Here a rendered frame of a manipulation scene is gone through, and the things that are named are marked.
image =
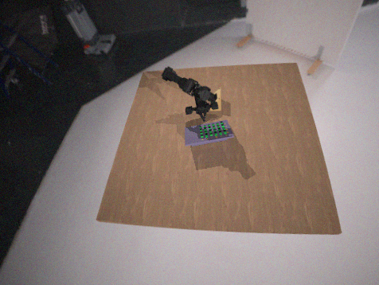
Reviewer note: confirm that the grey switch panel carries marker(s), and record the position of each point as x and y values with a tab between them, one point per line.
208	133

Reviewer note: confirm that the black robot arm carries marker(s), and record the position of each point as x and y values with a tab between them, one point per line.
187	85

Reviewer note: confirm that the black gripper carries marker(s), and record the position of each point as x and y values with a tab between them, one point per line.
189	110

